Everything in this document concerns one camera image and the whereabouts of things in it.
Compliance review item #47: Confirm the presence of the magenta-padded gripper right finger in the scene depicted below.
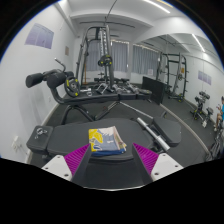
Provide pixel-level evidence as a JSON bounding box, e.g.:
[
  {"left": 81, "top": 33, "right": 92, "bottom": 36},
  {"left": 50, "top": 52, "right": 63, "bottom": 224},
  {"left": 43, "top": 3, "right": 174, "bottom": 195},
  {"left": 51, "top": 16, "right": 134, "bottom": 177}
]
[{"left": 131, "top": 142, "right": 184, "bottom": 186}]

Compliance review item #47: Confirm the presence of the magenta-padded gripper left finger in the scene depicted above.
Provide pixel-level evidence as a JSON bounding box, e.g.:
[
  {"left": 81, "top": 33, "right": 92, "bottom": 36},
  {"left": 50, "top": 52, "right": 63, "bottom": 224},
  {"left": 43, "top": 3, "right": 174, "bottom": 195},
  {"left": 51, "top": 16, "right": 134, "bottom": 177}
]
[{"left": 41, "top": 143, "right": 95, "bottom": 188}]

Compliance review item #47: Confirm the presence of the black padded weight bench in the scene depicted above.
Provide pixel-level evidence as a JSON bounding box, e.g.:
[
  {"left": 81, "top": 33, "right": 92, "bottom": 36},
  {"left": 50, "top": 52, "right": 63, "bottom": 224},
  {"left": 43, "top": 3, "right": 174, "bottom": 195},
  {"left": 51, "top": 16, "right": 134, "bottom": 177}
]
[{"left": 25, "top": 116, "right": 183, "bottom": 164}]

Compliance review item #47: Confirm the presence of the silver barbell sleeve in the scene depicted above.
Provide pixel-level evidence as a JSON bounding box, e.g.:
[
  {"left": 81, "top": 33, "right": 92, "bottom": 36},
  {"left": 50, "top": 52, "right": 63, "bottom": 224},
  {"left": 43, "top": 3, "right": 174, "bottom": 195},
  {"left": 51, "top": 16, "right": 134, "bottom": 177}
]
[{"left": 136, "top": 116, "right": 171, "bottom": 152}]

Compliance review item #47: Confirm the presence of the black roller-pad extension bench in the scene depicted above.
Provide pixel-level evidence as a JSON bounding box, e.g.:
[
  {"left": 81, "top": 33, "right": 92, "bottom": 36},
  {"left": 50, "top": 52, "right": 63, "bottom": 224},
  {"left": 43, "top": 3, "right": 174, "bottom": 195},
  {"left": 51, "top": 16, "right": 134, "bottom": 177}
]
[{"left": 25, "top": 58, "right": 158, "bottom": 125}]

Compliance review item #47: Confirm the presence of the black upright panel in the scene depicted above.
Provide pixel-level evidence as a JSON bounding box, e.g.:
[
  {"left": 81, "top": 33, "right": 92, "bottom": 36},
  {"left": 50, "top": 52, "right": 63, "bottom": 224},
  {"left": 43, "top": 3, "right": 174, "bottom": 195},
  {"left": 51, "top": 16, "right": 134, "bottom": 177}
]
[{"left": 141, "top": 75, "right": 167, "bottom": 106}]

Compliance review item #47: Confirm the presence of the black yellow weight plate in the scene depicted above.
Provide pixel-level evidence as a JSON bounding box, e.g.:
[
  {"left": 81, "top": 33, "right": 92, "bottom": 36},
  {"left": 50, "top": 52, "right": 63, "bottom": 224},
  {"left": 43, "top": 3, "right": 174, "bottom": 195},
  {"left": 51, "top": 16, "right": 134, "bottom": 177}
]
[
  {"left": 97, "top": 54, "right": 114, "bottom": 68},
  {"left": 63, "top": 76, "right": 81, "bottom": 98}
]

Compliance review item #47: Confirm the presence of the black dumbbell stand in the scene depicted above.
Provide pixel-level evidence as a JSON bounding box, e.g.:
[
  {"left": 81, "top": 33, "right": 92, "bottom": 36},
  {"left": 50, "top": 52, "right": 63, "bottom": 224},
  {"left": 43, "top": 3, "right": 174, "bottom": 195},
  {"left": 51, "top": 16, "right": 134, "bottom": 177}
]
[{"left": 190, "top": 91, "right": 215, "bottom": 128}]

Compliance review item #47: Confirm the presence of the row of dumbbells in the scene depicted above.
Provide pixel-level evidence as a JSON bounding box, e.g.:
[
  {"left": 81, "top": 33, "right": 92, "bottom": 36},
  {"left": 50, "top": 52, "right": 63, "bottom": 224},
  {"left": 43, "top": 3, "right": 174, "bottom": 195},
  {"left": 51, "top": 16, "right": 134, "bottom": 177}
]
[{"left": 93, "top": 77, "right": 153, "bottom": 96}]

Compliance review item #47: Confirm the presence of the person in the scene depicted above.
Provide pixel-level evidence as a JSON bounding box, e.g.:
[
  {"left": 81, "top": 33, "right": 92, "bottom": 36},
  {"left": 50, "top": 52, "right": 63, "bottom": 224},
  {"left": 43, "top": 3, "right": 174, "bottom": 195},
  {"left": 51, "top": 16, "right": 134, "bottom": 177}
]
[{"left": 213, "top": 95, "right": 224, "bottom": 133}]

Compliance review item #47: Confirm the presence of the black squat rack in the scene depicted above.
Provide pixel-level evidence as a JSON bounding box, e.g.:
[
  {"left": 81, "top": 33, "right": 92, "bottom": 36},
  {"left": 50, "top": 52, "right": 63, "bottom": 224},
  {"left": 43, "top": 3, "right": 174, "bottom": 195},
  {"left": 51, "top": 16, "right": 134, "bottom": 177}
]
[{"left": 156, "top": 51, "right": 190, "bottom": 103}]

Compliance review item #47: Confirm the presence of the grey window curtain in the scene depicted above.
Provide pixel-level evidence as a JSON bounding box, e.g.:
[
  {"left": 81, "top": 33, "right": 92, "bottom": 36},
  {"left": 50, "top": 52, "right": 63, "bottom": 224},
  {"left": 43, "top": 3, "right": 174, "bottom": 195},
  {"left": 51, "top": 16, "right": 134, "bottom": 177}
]
[
  {"left": 85, "top": 39, "right": 130, "bottom": 74},
  {"left": 131, "top": 44, "right": 160, "bottom": 75}
]

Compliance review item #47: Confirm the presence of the long ceiling light strip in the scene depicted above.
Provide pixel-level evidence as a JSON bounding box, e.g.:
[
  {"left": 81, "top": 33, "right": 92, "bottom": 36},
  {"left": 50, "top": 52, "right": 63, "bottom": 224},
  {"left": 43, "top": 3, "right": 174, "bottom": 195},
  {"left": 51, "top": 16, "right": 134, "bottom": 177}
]
[
  {"left": 191, "top": 32, "right": 206, "bottom": 53},
  {"left": 142, "top": 0, "right": 171, "bottom": 15}
]

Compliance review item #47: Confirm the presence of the white wall socket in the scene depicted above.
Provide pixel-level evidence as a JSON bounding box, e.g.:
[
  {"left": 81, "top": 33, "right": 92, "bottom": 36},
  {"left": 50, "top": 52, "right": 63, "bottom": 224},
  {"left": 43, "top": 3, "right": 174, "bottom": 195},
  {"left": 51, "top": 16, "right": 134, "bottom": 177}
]
[{"left": 11, "top": 134, "right": 24, "bottom": 155}]

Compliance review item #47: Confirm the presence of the small purple wall poster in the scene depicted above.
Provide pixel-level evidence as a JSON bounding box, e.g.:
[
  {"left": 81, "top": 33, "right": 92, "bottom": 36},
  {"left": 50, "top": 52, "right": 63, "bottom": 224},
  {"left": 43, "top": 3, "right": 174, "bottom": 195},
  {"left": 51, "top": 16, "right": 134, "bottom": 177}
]
[{"left": 197, "top": 69, "right": 213, "bottom": 86}]

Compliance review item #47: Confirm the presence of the black cable power rack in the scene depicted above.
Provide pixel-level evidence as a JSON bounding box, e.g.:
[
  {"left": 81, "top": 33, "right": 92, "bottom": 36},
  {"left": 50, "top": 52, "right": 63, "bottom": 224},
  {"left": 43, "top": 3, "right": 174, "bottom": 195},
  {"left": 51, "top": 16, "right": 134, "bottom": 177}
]
[{"left": 75, "top": 24, "right": 116, "bottom": 96}]

